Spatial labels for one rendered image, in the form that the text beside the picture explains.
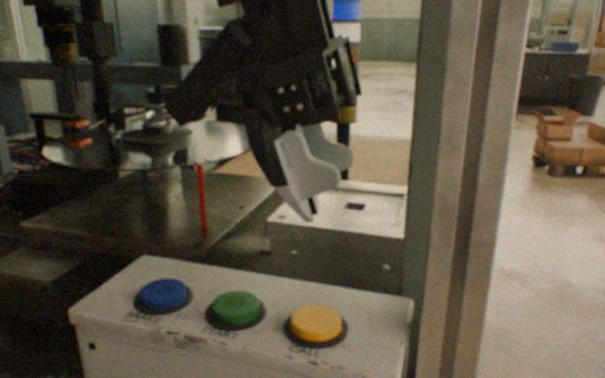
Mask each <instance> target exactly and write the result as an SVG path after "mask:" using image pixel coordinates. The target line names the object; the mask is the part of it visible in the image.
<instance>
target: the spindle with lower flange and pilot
mask: <svg viewBox="0 0 605 378"><path fill-rule="evenodd" d="M176 167H177V168H174V169H162V170H148V171H145V167H144V169H142V171H141V172H142V181H144V190H145V199H146V201H147V202H148V203H152V204H167V203H172V202H176V201H178V200H180V199H181V198H182V189H181V177H180V168H178V166H177V164H176Z"/></svg>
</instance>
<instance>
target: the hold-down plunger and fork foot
mask: <svg viewBox="0 0 605 378"><path fill-rule="evenodd" d="M91 63H92V70H93V77H94V86H95V93H96V99H94V101H92V106H93V113H94V114H104V115H105V123H106V130H107V131H109V130H110V129H109V126H110V124H111V123H112V121H114V130H115V132H118V131H123V130H127V125H126V116H125V108H124V107H123V106H124V105H125V102H124V93H111V88H110V80H109V71H108V63H107V61H91Z"/></svg>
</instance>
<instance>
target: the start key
mask: <svg viewBox="0 0 605 378"><path fill-rule="evenodd" d="M259 313H260V301H259V299H258V298H257V297H256V296H255V294H253V293H250V292H247V291H229V292H225V293H222V294H220V296H219V297H217V298H216V299H215V300H214V301H213V303H212V316H213V318H214V319H215V320H216V321H218V322H220V323H223V324H231V325H235V324H242V323H246V322H249V321H251V320H254V319H255V318H257V316H258V315H259Z"/></svg>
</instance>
